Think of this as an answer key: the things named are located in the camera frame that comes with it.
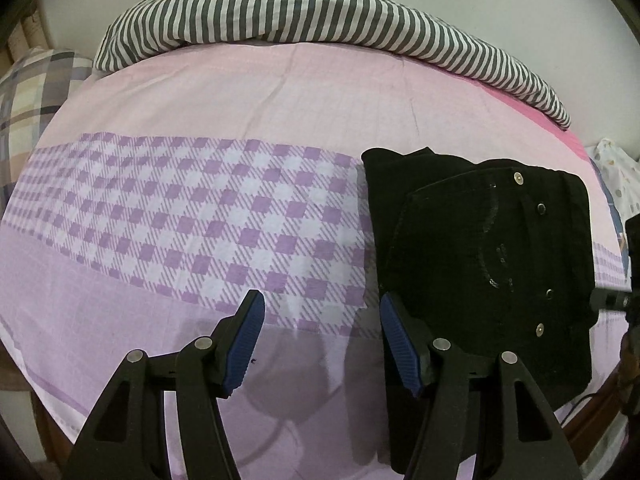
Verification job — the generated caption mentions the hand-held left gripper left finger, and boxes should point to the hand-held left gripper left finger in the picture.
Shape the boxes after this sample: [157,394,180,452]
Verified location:
[70,289,266,480]

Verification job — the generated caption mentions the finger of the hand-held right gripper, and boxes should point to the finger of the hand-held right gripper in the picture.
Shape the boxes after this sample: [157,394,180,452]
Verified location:
[589,287,633,312]

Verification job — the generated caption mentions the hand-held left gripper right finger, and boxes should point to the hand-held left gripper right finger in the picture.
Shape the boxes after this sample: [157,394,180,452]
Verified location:
[379,292,585,480]

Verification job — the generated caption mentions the black pants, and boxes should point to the black pants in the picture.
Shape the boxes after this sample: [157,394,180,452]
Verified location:
[361,146,599,476]

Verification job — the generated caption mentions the white dotted cloth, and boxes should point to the white dotted cloth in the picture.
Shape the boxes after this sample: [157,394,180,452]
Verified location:
[589,137,635,223]

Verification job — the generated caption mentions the pink purple checked bed sheet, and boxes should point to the pink purple checked bed sheet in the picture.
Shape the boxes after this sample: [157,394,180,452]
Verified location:
[0,42,632,480]

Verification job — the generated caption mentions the plaid pillow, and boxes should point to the plaid pillow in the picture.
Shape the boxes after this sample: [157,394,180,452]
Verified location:
[0,47,97,206]

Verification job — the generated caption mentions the grey white striped blanket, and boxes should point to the grey white striped blanket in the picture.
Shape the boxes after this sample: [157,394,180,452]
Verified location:
[94,0,572,130]

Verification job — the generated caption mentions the wooden headboard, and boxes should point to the wooden headboard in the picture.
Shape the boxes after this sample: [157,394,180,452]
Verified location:
[4,2,53,63]

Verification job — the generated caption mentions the black cable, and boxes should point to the black cable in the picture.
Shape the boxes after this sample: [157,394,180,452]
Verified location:
[559,390,626,418]

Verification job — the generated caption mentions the wooden bed frame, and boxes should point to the wooden bed frame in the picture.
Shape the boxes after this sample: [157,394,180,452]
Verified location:
[562,367,632,443]

